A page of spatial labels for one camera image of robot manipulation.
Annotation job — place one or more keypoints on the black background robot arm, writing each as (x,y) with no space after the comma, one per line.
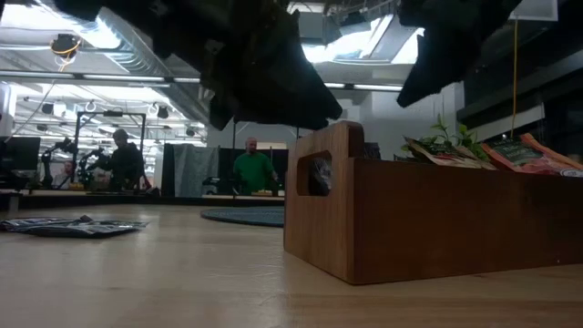
(91,161)
(57,148)

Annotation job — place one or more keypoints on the beige fruit tea bag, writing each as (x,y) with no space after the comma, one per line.
(437,155)

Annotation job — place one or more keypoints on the grey ceiling junction box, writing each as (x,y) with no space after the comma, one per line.
(312,27)

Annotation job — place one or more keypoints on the black computer monitor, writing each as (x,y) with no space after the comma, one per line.
(20,155)

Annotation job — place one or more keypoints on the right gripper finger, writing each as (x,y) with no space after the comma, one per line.
(432,68)

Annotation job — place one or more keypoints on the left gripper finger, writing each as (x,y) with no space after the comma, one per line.
(221,114)
(291,91)

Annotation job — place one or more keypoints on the grey curtain partition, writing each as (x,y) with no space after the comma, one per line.
(193,168)

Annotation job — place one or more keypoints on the dark blue blackcurrant tea bag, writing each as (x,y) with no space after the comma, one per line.
(123,224)
(82,231)
(27,223)
(320,177)

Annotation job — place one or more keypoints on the wooden three-compartment tea box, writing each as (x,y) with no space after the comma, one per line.
(455,218)

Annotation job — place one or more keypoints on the white ceiling panel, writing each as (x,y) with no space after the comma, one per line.
(539,10)

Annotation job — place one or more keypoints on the bright ceiling light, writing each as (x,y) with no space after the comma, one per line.
(355,43)

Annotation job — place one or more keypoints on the round dark woven placemat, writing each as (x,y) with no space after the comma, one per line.
(250,216)

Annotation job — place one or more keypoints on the black aluminium table frame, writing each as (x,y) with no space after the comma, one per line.
(136,200)

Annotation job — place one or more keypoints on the grey ceiling rail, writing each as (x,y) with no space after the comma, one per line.
(114,77)

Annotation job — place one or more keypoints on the small green potted plant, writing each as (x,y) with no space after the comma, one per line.
(464,136)

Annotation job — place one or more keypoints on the orange peach tea bag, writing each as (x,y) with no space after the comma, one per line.
(514,157)
(555,155)

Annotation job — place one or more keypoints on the person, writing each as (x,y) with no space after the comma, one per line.
(125,164)
(252,171)
(66,177)

